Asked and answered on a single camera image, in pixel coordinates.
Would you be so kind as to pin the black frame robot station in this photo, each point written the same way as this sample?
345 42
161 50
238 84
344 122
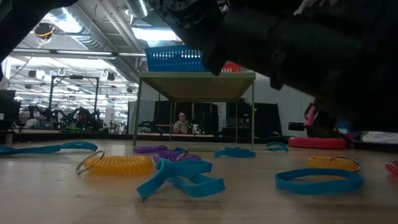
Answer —
74 118

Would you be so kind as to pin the blue plastic basket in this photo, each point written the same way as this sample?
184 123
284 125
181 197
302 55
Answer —
168 60

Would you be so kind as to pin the person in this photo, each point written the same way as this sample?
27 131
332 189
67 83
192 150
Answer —
181 124

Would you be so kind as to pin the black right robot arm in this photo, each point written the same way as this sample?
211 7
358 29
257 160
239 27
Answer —
357 62

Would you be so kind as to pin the red plastic basket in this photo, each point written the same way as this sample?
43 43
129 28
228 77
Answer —
231 68

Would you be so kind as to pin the red desk lamp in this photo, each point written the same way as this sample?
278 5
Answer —
317 143

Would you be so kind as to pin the black aluminium frame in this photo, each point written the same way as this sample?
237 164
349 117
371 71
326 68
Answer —
93 137

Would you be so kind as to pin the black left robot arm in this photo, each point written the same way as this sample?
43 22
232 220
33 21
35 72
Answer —
15 15

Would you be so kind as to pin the blue rubber band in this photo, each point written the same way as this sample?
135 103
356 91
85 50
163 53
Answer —
311 187
231 148
179 149
276 149
186 167
236 154
46 149

